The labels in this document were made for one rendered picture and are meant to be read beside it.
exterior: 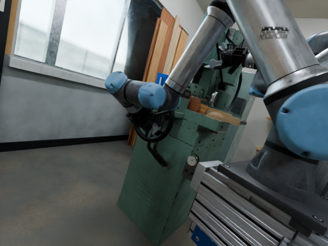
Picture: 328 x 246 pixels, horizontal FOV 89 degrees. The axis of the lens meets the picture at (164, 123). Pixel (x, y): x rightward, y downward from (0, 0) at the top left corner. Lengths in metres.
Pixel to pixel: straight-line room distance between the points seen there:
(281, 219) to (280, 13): 0.43
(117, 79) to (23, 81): 1.48
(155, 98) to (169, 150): 0.63
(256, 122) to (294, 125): 3.03
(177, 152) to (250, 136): 2.45
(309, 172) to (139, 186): 1.01
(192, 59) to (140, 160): 0.84
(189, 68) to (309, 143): 0.38
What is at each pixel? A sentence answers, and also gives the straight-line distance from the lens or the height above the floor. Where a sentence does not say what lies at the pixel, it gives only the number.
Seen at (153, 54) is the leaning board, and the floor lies 1.43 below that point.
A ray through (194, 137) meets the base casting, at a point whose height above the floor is 0.76.
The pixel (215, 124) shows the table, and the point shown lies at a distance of 0.93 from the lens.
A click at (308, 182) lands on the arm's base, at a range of 0.51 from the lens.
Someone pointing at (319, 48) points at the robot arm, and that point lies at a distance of 1.12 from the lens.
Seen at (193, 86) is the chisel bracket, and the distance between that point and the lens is 1.14.
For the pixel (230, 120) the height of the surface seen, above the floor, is 0.92.
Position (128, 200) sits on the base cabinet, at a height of 0.11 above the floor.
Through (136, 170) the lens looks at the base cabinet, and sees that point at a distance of 1.27.
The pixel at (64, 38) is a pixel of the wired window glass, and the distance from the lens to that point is 2.12.
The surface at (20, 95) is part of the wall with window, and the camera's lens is 1.98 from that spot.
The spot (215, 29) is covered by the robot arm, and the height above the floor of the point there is 1.18.
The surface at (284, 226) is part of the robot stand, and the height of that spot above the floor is 0.76.
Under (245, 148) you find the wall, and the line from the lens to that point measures 3.39.
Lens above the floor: 0.95
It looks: 10 degrees down
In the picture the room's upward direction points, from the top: 18 degrees clockwise
